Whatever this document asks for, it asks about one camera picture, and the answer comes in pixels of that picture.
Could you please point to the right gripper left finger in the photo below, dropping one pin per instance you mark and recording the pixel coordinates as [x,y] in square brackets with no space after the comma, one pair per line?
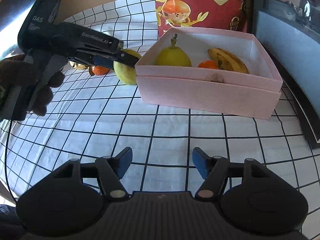
[111,171]

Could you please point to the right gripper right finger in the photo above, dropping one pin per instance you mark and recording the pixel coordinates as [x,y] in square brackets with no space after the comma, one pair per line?
[214,171]

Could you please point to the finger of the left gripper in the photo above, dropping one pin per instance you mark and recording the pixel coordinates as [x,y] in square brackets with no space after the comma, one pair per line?
[94,60]
[126,58]

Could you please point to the yellow pear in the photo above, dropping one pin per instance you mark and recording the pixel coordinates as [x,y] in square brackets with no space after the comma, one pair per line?
[173,55]

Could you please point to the spotted yellow banana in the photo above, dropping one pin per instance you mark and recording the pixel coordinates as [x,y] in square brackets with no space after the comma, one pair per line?
[227,61]

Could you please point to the left hand in knit glove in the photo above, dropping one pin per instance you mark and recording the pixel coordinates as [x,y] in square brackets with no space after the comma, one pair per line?
[26,83]

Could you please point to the large orange mandarin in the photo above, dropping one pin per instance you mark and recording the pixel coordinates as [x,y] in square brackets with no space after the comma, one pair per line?
[99,70]

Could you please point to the curved banana with leaf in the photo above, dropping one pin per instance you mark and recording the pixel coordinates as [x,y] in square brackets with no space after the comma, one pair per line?
[77,66]

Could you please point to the white black grid tablecloth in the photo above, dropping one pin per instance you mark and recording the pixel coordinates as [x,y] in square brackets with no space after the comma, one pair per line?
[91,117]

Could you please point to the mandarin with green leaf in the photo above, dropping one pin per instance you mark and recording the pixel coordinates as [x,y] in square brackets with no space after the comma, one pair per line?
[209,64]

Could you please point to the pink cardboard box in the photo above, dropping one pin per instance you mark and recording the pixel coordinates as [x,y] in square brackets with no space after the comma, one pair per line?
[253,95]

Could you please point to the red orange gift box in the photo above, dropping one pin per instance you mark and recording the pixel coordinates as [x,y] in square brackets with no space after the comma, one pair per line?
[217,14]

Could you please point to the black framed screen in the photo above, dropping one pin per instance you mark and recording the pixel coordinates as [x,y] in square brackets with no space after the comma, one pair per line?
[289,30]

